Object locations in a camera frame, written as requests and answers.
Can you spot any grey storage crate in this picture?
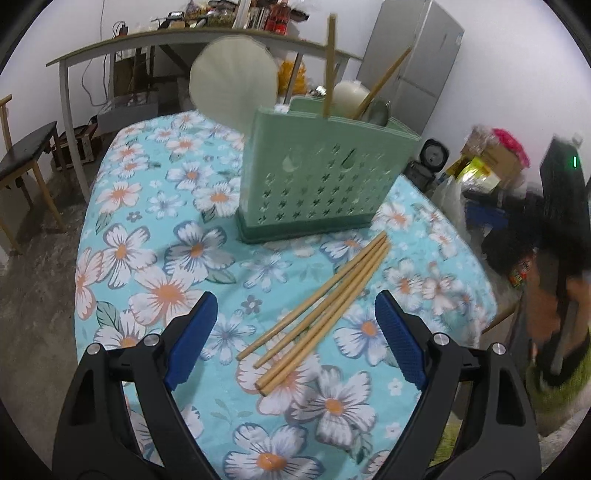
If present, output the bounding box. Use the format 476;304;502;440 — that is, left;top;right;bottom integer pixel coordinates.
97;97;160;134

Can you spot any clear plastic bag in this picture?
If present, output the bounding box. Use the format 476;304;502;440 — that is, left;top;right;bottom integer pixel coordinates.
431;178;465;220

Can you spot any person's right hand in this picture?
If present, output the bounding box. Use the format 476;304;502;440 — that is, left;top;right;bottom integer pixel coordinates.
524;256;591;344

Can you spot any red oil bottle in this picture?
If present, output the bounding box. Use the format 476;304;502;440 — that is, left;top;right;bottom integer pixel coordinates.
268;4;289;33

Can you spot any green fuzzy cloth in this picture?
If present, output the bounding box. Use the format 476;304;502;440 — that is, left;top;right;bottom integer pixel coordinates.
525;360;591;418

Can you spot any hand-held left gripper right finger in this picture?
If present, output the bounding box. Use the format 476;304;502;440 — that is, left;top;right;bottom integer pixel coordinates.
369;291;541;480

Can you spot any red snack packet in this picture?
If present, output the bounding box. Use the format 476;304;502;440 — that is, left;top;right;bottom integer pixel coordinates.
508;261;532;289

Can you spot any glass jar with green contents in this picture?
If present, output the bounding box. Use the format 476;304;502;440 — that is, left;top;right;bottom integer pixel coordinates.
205;7;236;26

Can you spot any blue floral tablecloth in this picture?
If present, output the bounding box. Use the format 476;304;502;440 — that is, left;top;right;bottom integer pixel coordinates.
75;111;498;480

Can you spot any yellow packet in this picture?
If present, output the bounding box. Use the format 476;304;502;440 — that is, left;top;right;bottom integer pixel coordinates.
455;157;499;190

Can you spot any open cardboard box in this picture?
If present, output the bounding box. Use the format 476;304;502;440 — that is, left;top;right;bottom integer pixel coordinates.
462;131;522;185

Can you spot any metal spoon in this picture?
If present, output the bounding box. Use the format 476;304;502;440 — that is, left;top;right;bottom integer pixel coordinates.
362;99;393;127

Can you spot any cardboard box under desk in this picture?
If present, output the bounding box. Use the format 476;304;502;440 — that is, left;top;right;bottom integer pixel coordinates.
113;51;153;97

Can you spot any cream plastic spoon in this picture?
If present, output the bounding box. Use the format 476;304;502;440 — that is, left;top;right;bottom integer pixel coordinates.
331;80;372;118

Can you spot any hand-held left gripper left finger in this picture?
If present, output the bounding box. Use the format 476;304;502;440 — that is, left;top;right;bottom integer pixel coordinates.
52;292;219;480

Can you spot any wooden chair with black seat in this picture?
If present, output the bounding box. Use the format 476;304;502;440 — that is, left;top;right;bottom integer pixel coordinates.
0;95;68;254

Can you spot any brown metal-edged case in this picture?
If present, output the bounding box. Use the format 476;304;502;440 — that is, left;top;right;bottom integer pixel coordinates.
51;124;100;171

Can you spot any yellow plastic bag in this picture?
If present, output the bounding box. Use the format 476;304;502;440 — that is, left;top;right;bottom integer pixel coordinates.
277;60;308;97

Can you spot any long white-framed desk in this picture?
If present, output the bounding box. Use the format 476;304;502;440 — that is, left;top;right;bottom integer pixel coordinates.
46;28;365;206

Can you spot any green plastic utensil holder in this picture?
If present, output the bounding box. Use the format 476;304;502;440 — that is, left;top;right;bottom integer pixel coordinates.
235;97;423;244

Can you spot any wooden table frame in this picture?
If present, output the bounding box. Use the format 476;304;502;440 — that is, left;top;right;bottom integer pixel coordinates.
482;306;517;335

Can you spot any white shell-shaped rice paddle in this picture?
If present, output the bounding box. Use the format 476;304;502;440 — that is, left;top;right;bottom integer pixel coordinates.
189;36;279;127

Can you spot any silver refrigerator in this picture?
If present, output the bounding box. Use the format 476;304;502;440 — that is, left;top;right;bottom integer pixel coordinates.
355;0;465;134

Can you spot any pink plastic bag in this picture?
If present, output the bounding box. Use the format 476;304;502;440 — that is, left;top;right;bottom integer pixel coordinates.
492;128;529;167

